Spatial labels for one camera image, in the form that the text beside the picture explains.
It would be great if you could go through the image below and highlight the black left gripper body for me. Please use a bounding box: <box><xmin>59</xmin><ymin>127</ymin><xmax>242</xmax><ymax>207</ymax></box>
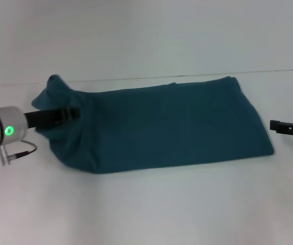
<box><xmin>23</xmin><ymin>108</ymin><xmax>66</xmax><ymax>130</ymax></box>

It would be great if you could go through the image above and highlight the teal T-shirt with FREE print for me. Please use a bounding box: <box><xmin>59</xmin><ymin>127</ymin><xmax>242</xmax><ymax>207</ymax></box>
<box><xmin>31</xmin><ymin>75</ymin><xmax>275</xmax><ymax>175</ymax></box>

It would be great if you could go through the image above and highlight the black cable with silver plug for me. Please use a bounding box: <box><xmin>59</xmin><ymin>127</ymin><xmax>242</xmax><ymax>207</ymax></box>
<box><xmin>0</xmin><ymin>139</ymin><xmax>38</xmax><ymax>167</ymax></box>

